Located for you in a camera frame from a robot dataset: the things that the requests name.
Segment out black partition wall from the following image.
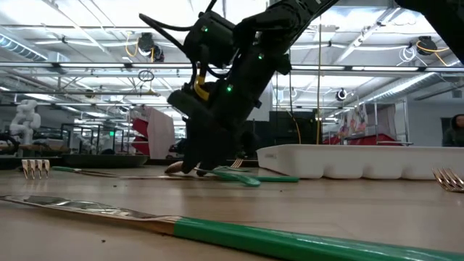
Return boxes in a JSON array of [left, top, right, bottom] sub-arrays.
[[237, 118, 270, 161]]

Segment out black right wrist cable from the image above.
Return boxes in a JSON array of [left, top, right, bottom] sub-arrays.
[[138, 12, 204, 54]]

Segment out distant cluttered workbench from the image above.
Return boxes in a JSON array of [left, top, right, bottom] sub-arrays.
[[0, 139, 73, 157]]

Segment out white square pillar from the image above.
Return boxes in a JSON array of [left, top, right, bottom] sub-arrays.
[[261, 83, 274, 123]]

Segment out black metal cage frame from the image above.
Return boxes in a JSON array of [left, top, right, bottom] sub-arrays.
[[59, 122, 126, 156]]

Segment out colourful hanging posters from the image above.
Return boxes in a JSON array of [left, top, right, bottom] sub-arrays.
[[336, 103, 369, 138]]

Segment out gold spoon green handle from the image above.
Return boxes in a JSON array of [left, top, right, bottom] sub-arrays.
[[164, 160, 262, 189]]

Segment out white leaning board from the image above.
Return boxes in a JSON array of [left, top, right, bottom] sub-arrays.
[[143, 105, 177, 160]]

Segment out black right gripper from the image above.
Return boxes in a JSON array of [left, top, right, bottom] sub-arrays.
[[168, 78, 260, 178]]

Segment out gold knife green handle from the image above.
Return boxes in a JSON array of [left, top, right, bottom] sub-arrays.
[[0, 194, 464, 261], [119, 174, 300, 183], [51, 165, 117, 178]]

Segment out person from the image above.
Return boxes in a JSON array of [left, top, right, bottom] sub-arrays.
[[441, 113, 464, 148]]

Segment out red storage bin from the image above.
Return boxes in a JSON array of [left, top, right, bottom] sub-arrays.
[[130, 117, 150, 157]]

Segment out grey metal rack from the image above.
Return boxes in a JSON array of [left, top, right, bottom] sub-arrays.
[[373, 99, 413, 147]]

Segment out yellow curved cable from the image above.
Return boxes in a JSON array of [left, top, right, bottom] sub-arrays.
[[287, 109, 302, 145]]

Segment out dark grey round plate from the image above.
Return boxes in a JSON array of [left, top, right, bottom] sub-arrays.
[[61, 154, 149, 169]]

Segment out tall black cabinet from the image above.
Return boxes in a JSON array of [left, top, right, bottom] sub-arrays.
[[268, 110, 320, 146]]

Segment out white plastic cutlery tray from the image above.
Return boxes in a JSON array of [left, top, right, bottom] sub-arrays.
[[255, 144, 464, 181]]

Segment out dark wall window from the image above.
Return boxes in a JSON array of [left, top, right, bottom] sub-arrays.
[[441, 117, 453, 146]]

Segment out long red bin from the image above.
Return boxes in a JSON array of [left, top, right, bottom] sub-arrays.
[[322, 133, 399, 146]]

